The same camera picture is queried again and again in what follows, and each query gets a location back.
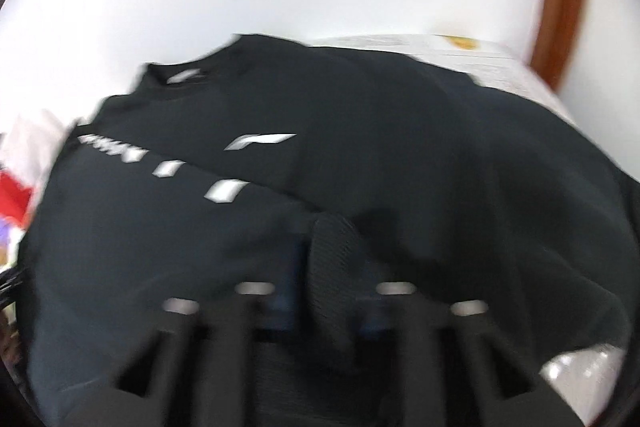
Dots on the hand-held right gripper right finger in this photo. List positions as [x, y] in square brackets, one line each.
[371, 312]

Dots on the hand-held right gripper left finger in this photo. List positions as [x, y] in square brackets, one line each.
[287, 287]

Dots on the black T-shirt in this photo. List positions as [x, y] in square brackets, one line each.
[400, 132]

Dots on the fruit-printed tablecloth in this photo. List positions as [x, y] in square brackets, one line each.
[500, 62]

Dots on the white and red plastic bag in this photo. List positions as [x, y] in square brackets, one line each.
[30, 147]

